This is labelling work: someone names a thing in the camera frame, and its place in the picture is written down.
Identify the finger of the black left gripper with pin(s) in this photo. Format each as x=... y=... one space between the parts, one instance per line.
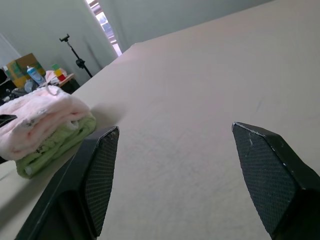
x=7 y=120

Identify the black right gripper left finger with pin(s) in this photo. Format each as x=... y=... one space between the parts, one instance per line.
x=75 y=190

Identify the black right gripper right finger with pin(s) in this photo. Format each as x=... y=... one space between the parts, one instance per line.
x=275 y=180

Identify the pink towel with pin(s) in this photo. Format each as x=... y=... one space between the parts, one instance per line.
x=50 y=112

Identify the folded green towel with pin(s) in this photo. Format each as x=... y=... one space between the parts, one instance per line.
x=62 y=143

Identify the blue white spray can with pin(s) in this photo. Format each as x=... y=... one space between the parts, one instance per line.
x=35 y=75

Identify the cardboard box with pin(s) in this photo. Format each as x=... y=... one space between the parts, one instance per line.
x=21 y=66

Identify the pink cloth bundle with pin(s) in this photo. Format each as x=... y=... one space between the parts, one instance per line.
x=51 y=76

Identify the coloured block stack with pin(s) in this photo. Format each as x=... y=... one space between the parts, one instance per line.
x=59 y=72

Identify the wooden side table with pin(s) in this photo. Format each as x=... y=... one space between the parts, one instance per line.
x=70 y=81

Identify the black phone tripod stand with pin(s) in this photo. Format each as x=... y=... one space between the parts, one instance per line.
x=80 y=61

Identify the window with blinds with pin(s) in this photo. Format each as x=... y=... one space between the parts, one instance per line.
x=106 y=25

